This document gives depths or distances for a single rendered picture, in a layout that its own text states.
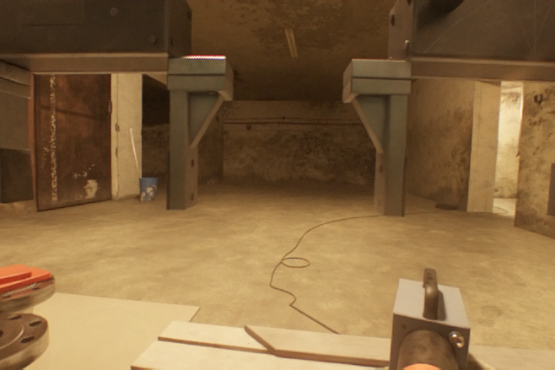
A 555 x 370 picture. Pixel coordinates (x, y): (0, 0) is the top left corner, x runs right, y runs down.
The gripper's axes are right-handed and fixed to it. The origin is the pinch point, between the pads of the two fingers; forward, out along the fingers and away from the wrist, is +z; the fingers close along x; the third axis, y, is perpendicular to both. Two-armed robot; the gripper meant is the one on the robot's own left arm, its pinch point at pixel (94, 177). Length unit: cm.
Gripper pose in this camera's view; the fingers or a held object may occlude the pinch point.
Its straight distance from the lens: 25.5
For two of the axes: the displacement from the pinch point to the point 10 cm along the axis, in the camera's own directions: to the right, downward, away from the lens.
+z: -0.3, 10.0, 0.7
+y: 0.3, -0.7, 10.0
